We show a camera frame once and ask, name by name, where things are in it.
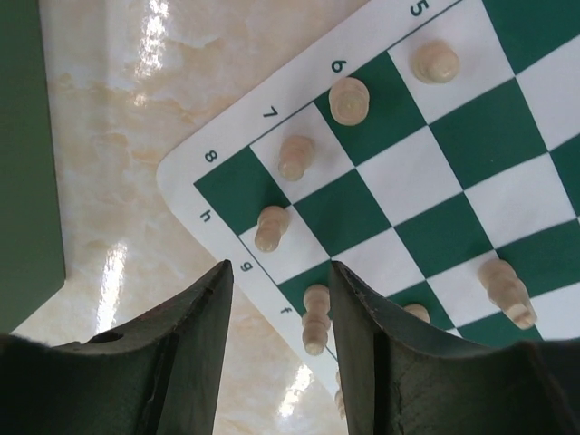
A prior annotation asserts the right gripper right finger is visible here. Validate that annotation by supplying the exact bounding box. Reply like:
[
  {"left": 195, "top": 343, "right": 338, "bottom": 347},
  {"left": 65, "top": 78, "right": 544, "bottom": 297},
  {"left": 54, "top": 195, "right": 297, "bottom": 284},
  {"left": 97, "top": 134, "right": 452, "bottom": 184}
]
[{"left": 329, "top": 261, "right": 579, "bottom": 434}]

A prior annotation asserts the light pawn chess piece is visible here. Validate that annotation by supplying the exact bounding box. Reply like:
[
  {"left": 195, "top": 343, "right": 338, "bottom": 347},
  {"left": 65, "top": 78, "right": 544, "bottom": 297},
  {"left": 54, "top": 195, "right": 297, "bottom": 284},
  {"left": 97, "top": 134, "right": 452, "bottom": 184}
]
[{"left": 255, "top": 206, "right": 290, "bottom": 253}]

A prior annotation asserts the green white chess mat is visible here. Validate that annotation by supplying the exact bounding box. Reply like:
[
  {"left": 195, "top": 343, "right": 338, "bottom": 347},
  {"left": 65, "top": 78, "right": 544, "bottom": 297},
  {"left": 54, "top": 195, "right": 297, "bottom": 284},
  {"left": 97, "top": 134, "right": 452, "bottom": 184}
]
[{"left": 157, "top": 0, "right": 579, "bottom": 393}]

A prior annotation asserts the light rook chess piece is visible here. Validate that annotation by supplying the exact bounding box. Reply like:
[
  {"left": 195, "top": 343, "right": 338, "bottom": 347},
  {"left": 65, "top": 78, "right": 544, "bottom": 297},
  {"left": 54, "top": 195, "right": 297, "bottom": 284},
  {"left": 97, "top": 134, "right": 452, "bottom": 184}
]
[{"left": 329, "top": 77, "right": 370, "bottom": 126}]

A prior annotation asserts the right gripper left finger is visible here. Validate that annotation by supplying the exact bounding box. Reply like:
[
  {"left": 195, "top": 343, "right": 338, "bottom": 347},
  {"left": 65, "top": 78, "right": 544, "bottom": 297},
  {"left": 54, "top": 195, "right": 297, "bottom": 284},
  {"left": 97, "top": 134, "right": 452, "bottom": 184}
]
[{"left": 1, "top": 260, "right": 234, "bottom": 434}]

